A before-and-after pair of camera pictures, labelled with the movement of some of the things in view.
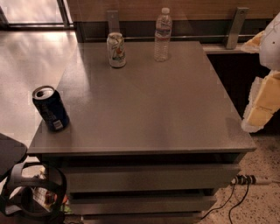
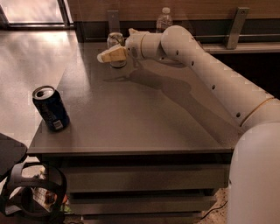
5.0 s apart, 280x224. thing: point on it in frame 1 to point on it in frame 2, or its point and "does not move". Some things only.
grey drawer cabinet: [153, 133] does not move
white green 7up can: [116, 49] does not move
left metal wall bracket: [113, 19] does not move
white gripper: [271, 44] to [134, 46]
